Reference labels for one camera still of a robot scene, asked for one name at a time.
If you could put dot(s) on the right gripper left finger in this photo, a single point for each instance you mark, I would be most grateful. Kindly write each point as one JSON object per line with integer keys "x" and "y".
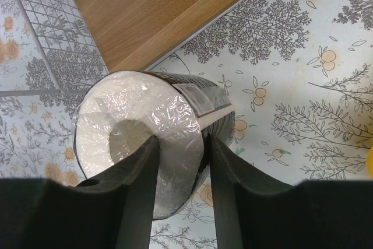
{"x": 113, "y": 209}

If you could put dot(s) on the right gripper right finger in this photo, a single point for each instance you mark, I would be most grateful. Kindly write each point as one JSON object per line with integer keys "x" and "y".
{"x": 255, "y": 210}

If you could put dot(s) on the black roll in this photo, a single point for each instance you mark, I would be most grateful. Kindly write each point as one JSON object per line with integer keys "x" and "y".
{"x": 122, "y": 110}

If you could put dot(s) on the yellow plastic bin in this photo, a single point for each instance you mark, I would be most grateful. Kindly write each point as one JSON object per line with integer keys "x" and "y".
{"x": 369, "y": 163}

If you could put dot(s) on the floral table mat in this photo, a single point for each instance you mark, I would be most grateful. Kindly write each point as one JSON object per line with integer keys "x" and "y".
{"x": 297, "y": 72}

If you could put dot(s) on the white wire wooden shelf rack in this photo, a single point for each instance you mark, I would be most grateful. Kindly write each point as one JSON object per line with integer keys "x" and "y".
{"x": 68, "y": 45}

